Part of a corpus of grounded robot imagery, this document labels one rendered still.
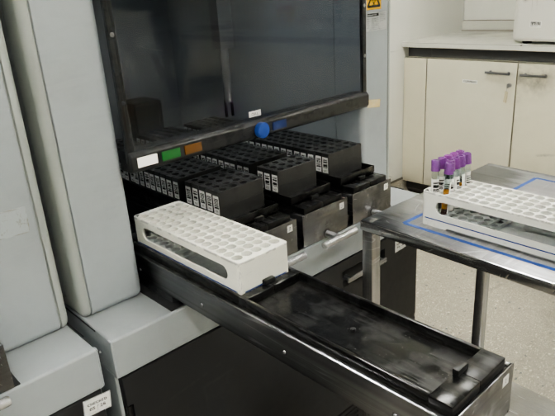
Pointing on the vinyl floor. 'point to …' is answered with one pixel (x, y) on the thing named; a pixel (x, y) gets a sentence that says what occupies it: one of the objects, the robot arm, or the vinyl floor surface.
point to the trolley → (536, 273)
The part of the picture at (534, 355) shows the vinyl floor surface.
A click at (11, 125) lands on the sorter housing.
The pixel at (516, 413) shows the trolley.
